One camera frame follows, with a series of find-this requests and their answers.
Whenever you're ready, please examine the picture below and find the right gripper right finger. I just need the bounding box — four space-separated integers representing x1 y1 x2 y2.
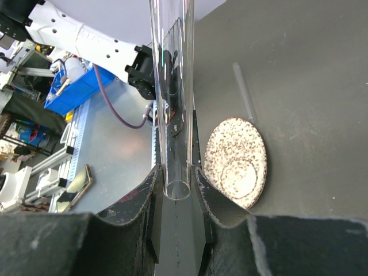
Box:
192 168 367 275

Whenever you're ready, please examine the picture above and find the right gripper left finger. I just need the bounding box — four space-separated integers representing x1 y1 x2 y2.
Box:
1 166 162 275

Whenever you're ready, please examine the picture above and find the glass test tube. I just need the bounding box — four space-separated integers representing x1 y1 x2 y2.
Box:
149 0 194 188

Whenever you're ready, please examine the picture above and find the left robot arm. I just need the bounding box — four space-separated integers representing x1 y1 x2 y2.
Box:
1 1 143 85

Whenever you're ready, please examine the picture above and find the smartphone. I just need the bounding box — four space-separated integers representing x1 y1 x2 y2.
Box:
56 164 93 213

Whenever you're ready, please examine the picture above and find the speckled white plate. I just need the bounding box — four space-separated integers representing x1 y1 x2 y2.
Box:
204 117 267 210

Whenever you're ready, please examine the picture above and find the blue storage bin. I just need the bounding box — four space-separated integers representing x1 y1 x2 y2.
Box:
44 57 100 115

